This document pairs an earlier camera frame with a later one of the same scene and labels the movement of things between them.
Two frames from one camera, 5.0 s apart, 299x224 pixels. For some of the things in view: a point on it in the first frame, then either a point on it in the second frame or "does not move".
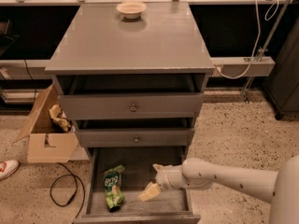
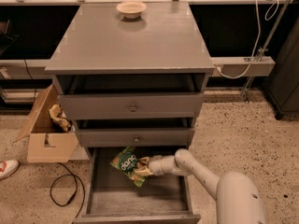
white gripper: (163, 176) to (156, 164)
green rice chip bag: (112, 186) to (125, 161)
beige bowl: (132, 10) does not move
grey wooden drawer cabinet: (131, 83) does not move
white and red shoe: (7, 168) does not move
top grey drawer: (96, 106) does not move
